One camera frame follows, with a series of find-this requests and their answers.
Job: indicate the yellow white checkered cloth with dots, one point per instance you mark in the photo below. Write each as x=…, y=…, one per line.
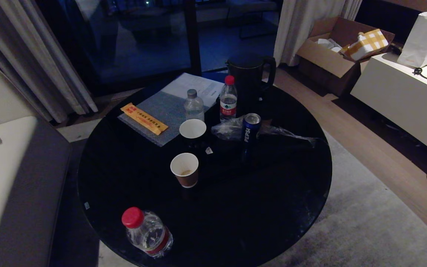
x=367, y=44

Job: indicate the red-capped clear plastic bottle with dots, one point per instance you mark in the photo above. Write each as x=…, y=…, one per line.
x=147, y=231

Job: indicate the beige sofa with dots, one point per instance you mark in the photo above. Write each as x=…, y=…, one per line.
x=9, y=167

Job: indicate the grey-capped clear plastic bottle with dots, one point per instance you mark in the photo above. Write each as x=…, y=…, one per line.
x=193, y=106

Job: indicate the white paper sheet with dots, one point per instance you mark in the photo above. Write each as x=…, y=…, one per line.
x=198, y=87

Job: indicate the grey rug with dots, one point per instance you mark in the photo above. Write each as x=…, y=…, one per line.
x=365, y=222

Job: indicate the brown cardboard box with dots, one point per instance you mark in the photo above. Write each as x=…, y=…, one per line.
x=332, y=55

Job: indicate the white low cabinet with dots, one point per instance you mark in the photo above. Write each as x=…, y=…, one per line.
x=402, y=100

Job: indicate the red-capped labelled water bottle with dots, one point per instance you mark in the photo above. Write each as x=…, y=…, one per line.
x=228, y=101

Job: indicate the white paper bag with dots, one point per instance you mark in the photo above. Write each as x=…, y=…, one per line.
x=425, y=39

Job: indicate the white curtain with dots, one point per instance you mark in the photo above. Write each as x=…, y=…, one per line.
x=302, y=26

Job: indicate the white paper cup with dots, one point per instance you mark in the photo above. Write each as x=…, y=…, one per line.
x=192, y=129

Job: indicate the orange paper packet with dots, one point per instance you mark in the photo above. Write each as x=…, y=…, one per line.
x=144, y=118

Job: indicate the white crumpled paper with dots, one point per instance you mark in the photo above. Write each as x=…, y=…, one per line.
x=330, y=44

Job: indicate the brown paper cup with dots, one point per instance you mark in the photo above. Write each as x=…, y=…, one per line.
x=185, y=170

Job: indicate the clear plastic wrapper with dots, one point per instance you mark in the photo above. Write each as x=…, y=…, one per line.
x=232, y=129

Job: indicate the round black table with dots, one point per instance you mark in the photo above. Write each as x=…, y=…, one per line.
x=235, y=193

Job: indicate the blue soda can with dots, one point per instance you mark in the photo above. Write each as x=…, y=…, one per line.
x=251, y=128

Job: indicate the grey woven placemat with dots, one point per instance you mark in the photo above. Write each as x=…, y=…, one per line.
x=165, y=111

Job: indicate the small white paper scrap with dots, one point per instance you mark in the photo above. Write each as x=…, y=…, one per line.
x=208, y=150

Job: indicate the black electric kettle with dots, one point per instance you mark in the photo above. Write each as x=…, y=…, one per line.
x=249, y=79

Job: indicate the beige curtain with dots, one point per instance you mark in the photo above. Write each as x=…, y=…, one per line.
x=32, y=55

